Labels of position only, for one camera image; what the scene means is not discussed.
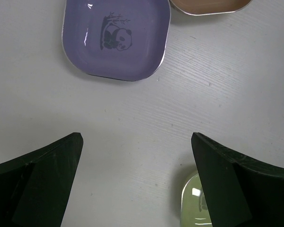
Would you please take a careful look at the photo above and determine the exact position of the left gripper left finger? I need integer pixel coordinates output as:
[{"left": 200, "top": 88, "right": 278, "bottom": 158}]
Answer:
[{"left": 0, "top": 132, "right": 83, "bottom": 227}]

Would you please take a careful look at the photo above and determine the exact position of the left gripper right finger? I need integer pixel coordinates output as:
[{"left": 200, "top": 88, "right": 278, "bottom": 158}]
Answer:
[{"left": 191, "top": 132, "right": 284, "bottom": 227}]

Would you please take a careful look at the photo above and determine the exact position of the purple square plate left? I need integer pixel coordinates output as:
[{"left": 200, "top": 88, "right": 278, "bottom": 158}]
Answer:
[{"left": 62, "top": 0, "right": 171, "bottom": 81}]

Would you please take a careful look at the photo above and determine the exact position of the brown square panda plate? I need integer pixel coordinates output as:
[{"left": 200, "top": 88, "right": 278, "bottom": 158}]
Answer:
[{"left": 170, "top": 0, "right": 252, "bottom": 16}]

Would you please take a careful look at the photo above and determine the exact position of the green square panda plate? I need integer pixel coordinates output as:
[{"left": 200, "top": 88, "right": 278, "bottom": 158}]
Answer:
[{"left": 180, "top": 171, "right": 212, "bottom": 227}]

